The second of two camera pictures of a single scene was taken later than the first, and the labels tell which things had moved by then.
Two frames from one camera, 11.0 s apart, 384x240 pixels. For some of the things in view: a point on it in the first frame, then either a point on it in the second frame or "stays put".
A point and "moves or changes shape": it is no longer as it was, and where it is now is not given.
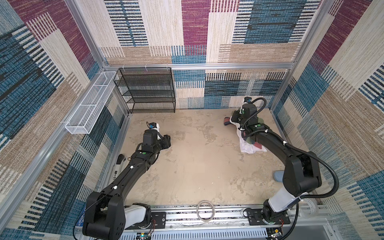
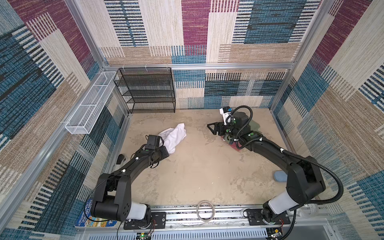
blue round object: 278,175 stays put
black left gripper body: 164,143 to 161,152
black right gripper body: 236,117 to 223,129
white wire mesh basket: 83,119 stays put
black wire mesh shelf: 147,88 stays put
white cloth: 245,147 moves or changes shape
